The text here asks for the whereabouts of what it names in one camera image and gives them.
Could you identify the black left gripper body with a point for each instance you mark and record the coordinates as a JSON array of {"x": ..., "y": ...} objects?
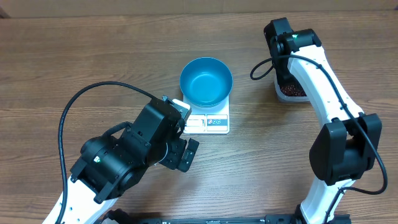
[{"x": 174, "y": 154}]

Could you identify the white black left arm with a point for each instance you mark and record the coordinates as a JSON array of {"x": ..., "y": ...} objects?
[{"x": 116, "y": 161}]

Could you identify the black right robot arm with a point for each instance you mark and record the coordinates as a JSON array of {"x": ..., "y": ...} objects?
[{"x": 346, "y": 146}]

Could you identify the white kitchen scale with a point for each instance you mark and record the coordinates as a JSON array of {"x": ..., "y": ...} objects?
[{"x": 212, "y": 120}]

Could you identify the blue bowl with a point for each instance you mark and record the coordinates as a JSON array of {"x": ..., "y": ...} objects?
[{"x": 206, "y": 82}]

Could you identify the red beans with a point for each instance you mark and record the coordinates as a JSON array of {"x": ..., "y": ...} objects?
[{"x": 294, "y": 90}]

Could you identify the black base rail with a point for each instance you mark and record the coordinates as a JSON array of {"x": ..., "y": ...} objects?
[{"x": 119, "y": 217}]

